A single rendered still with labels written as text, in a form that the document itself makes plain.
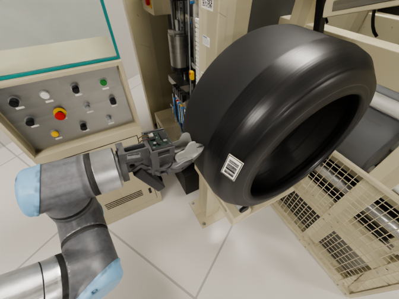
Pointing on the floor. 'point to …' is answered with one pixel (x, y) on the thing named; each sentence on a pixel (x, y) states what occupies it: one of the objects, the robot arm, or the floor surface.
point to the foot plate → (204, 215)
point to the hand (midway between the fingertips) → (199, 149)
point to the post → (213, 17)
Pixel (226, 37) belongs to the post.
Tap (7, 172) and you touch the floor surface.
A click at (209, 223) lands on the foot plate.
